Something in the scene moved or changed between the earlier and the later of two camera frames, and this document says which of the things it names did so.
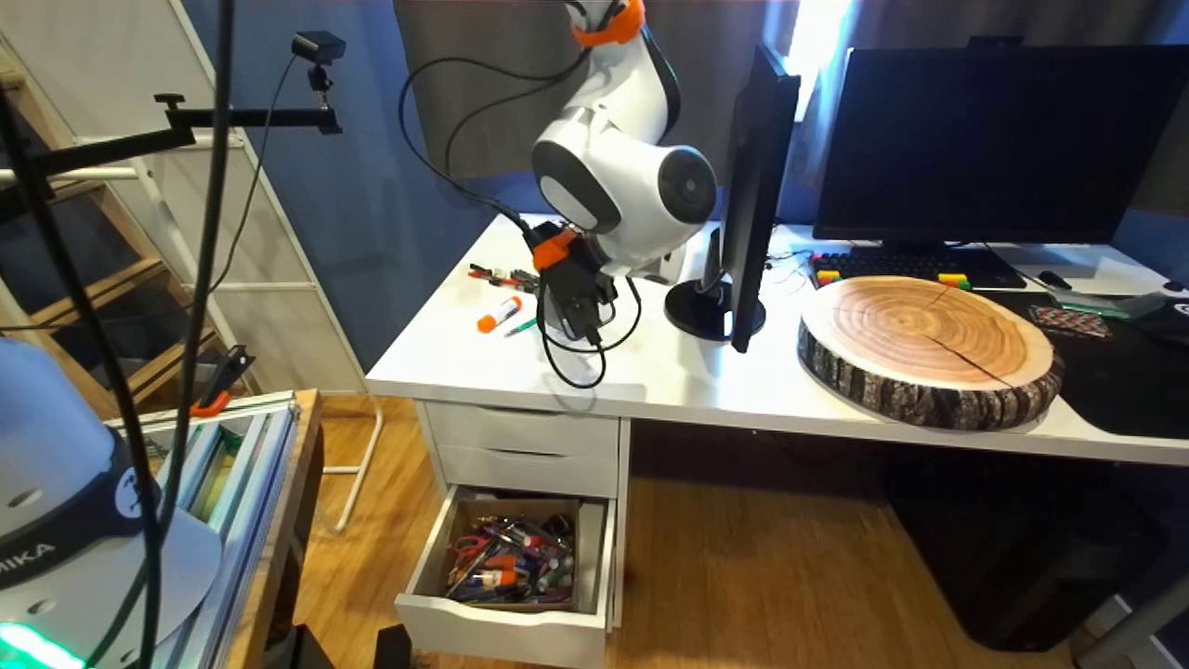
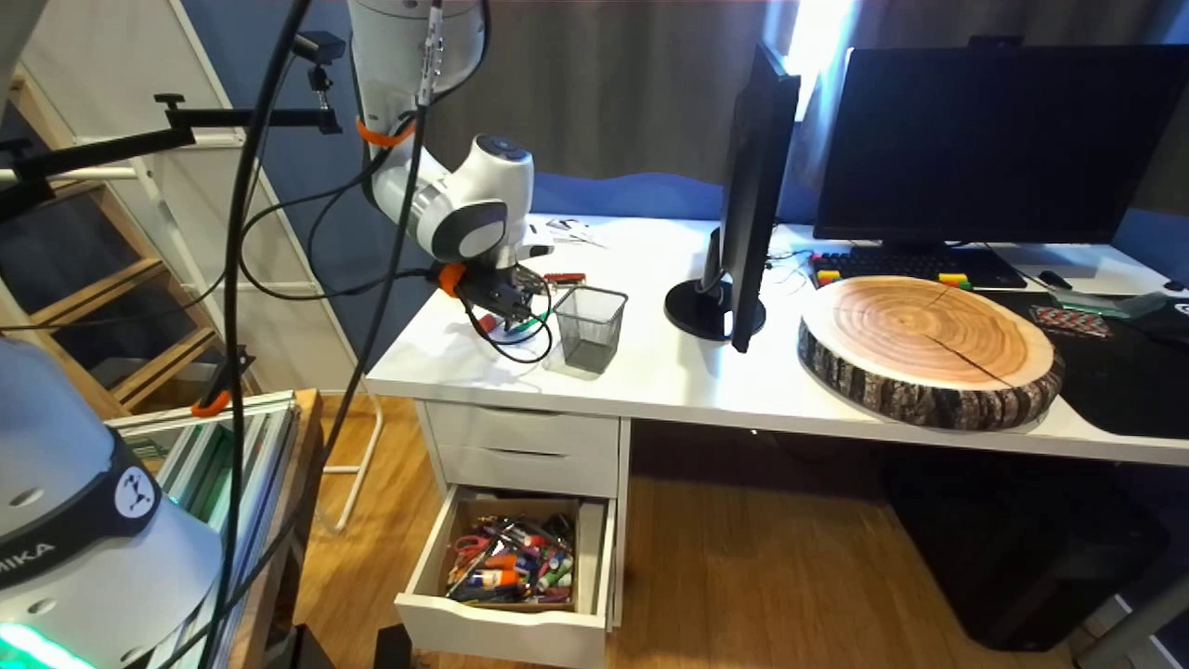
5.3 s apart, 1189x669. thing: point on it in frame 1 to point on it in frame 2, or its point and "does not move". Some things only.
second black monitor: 997,141 does not move
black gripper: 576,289 to 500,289
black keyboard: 970,264 does not move
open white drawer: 515,576 does not move
